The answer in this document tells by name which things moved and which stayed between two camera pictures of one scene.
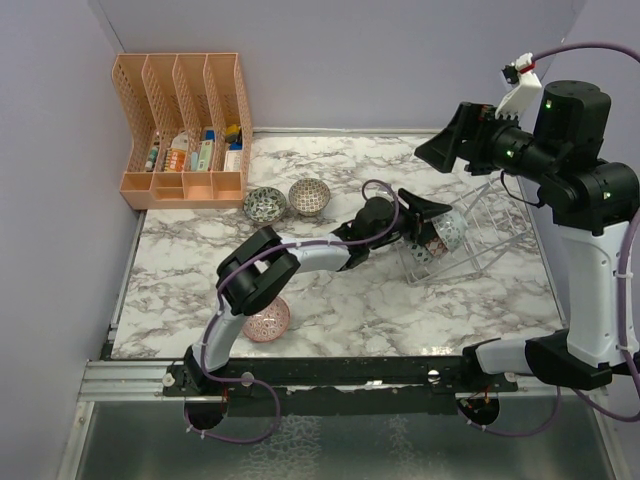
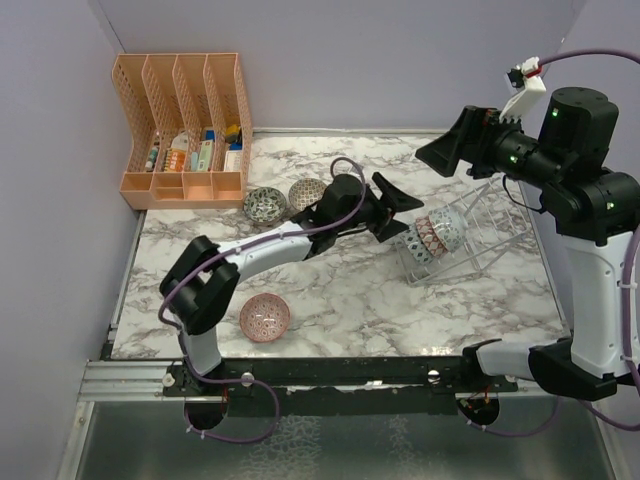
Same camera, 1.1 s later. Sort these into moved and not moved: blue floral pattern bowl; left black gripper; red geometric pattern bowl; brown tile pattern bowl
Moved: left black gripper
Not moved: brown tile pattern bowl; blue floral pattern bowl; red geometric pattern bowl
